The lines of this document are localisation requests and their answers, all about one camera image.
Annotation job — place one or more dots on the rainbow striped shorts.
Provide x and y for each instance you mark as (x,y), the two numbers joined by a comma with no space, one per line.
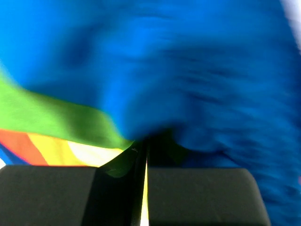
(219,78)

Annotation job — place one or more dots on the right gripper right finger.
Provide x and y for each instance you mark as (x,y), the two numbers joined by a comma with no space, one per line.
(199,196)

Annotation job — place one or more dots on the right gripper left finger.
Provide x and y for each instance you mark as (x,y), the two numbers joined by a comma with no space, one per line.
(110,195)

